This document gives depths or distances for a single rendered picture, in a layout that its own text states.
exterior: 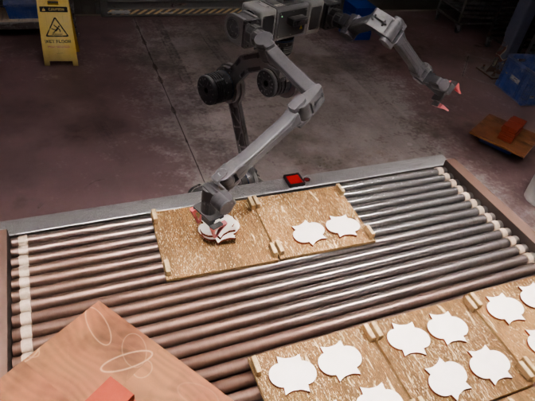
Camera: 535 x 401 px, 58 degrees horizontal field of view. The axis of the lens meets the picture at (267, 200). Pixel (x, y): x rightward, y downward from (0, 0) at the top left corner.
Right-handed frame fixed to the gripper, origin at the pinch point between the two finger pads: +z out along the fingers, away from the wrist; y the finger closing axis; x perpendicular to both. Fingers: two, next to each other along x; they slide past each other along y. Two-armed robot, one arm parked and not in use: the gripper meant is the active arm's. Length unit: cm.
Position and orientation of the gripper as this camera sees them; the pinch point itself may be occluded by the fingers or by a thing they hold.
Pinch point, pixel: (207, 228)
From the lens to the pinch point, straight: 181.2
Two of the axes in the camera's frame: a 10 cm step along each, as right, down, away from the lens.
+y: 6.8, 5.3, -5.0
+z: -1.3, 7.6, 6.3
